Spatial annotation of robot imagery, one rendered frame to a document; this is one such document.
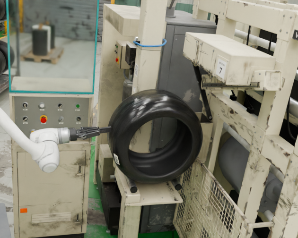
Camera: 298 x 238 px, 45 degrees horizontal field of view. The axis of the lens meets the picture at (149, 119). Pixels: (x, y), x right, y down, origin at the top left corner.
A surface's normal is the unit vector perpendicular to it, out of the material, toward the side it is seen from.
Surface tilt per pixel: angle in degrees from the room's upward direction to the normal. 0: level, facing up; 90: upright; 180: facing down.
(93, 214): 0
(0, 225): 0
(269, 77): 72
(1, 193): 0
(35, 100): 90
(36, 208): 90
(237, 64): 90
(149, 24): 90
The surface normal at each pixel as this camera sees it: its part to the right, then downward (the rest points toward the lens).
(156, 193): 0.11, -0.92
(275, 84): 0.28, 0.08
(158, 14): 0.26, 0.39
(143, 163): 0.28, -0.53
